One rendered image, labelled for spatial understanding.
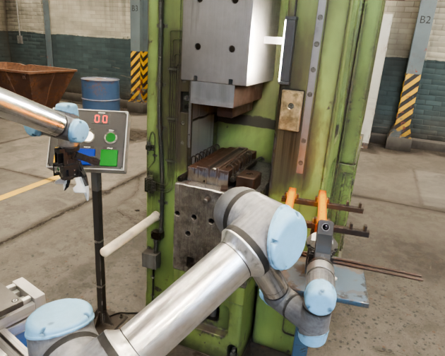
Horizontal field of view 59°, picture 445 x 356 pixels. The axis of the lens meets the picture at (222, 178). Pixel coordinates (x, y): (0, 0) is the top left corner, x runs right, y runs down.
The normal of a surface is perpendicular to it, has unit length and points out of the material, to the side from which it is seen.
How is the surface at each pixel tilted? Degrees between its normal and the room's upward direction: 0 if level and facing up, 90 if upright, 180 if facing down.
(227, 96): 90
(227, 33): 90
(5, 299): 0
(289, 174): 90
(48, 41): 90
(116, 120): 60
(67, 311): 8
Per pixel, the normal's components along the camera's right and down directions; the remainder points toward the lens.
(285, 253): 0.69, 0.22
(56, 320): -0.01, -0.97
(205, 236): -0.37, 0.28
